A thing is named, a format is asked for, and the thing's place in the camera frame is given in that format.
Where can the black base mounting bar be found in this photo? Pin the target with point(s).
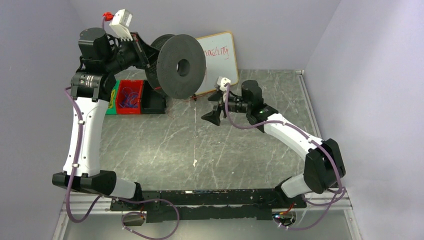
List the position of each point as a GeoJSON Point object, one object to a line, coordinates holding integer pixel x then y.
{"type": "Point", "coordinates": [170, 205]}

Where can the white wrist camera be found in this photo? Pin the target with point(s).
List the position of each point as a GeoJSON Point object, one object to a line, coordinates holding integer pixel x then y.
{"type": "Point", "coordinates": [222, 83]}
{"type": "Point", "coordinates": [119, 23]}

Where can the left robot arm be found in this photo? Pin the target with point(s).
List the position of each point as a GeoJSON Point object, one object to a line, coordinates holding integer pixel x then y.
{"type": "Point", "coordinates": [102, 57]}

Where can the black perforated cable spool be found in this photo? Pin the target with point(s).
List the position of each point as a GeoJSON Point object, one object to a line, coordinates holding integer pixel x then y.
{"type": "Point", "coordinates": [180, 67]}

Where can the green storage bin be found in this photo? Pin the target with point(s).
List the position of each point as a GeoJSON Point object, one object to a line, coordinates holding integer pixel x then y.
{"type": "Point", "coordinates": [111, 110]}

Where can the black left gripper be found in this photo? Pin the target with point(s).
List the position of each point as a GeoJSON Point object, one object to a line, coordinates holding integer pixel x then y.
{"type": "Point", "coordinates": [142, 52]}

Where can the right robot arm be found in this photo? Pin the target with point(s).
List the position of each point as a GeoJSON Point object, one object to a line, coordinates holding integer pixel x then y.
{"type": "Point", "coordinates": [323, 162]}

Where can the black storage bin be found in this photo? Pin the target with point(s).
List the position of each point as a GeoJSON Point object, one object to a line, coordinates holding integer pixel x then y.
{"type": "Point", "coordinates": [151, 101]}

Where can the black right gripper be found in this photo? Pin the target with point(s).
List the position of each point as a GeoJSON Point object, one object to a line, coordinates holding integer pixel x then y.
{"type": "Point", "coordinates": [223, 106]}

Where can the red storage bin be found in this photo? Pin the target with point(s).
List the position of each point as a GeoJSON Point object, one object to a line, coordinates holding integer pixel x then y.
{"type": "Point", "coordinates": [128, 97]}

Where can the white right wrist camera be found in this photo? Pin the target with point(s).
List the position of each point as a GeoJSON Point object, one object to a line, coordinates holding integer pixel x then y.
{"type": "Point", "coordinates": [222, 83]}

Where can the yellow framed whiteboard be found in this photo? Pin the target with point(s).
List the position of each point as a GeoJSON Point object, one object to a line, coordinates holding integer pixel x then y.
{"type": "Point", "coordinates": [221, 61]}

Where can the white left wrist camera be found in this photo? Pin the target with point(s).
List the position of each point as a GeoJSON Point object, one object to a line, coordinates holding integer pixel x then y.
{"type": "Point", "coordinates": [119, 23]}

